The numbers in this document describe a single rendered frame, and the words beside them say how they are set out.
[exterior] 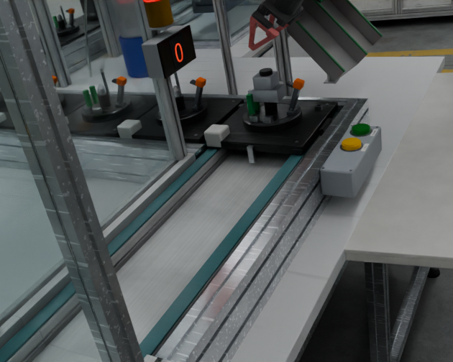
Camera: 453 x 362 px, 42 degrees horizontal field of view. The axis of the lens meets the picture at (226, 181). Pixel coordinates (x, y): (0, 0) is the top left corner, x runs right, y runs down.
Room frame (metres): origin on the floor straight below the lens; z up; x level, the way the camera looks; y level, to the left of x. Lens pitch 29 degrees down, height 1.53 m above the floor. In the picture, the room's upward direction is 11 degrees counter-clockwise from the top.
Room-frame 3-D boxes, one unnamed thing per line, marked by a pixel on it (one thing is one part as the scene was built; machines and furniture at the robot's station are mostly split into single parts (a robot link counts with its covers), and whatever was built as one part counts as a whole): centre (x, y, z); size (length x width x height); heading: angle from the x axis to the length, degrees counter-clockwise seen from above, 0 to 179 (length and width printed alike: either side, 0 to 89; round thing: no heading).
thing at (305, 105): (1.28, -0.13, 0.96); 0.24 x 0.24 x 0.02; 57
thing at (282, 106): (1.28, -0.13, 0.98); 0.14 x 0.14 x 0.02
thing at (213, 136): (1.25, 0.00, 0.97); 0.05 x 0.05 x 0.04; 57
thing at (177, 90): (1.41, 0.08, 1.01); 0.24 x 0.24 x 0.13; 57
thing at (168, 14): (1.18, 0.07, 1.28); 0.05 x 0.05 x 0.05
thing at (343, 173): (1.09, -0.27, 0.93); 0.21 x 0.07 x 0.06; 147
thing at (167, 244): (1.04, 0.05, 0.91); 0.84 x 0.28 x 0.10; 147
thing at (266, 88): (1.28, -0.13, 1.06); 0.08 x 0.04 x 0.07; 57
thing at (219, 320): (0.96, -0.11, 0.91); 0.89 x 0.06 x 0.11; 147
